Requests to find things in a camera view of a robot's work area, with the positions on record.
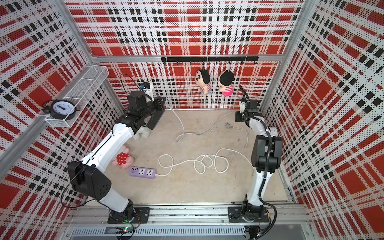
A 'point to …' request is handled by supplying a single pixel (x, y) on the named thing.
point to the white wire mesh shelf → (82, 93)
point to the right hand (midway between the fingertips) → (239, 114)
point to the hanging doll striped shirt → (202, 78)
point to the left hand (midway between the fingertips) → (167, 97)
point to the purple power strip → (142, 172)
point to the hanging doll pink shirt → (225, 83)
